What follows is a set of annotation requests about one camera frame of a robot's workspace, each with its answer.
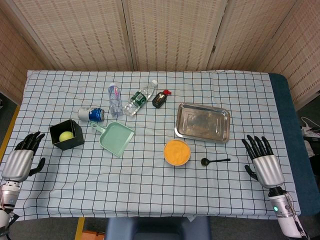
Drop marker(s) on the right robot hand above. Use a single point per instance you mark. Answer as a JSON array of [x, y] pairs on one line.
[[267, 170]]

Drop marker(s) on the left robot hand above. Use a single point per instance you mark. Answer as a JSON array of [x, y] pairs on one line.
[[18, 162]]

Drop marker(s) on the black spoon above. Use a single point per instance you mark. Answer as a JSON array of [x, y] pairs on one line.
[[205, 162]]

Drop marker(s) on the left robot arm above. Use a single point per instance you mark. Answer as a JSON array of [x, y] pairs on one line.
[[8, 197]]

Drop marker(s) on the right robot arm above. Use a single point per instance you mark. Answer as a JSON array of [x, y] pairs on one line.
[[285, 212]]

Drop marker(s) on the white bowl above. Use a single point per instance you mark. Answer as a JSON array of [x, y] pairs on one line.
[[178, 166]]

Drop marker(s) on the orange powder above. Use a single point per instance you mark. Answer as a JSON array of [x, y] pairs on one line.
[[177, 152]]

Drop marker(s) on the yellow-green tennis ball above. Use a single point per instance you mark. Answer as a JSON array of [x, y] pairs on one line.
[[65, 136]]

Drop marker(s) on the black square box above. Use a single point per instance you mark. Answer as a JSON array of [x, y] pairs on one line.
[[75, 143]]

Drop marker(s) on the stainless steel tray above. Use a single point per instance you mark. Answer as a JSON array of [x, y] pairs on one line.
[[202, 122]]

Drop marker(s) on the blue and white soda can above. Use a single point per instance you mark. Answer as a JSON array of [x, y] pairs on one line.
[[92, 114]]

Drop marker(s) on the green plastic dustpan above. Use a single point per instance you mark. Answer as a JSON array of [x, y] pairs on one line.
[[115, 138]]

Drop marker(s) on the orange box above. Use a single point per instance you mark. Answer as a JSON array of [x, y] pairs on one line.
[[93, 236]]

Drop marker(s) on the small clear pink-label bottle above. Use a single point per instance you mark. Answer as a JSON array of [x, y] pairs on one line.
[[115, 102]]

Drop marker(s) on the checkered light blue tablecloth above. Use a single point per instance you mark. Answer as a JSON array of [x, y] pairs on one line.
[[150, 187]]

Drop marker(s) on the black red-capped sauce bottle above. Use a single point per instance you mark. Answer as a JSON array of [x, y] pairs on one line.
[[158, 99]]

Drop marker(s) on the dark blue chair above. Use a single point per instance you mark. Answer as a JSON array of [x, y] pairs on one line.
[[150, 228]]

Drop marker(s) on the clear green-label water bottle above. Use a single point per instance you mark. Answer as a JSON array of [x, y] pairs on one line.
[[137, 98]]

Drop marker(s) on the woven beige folding screen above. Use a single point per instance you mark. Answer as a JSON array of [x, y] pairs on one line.
[[175, 32]]

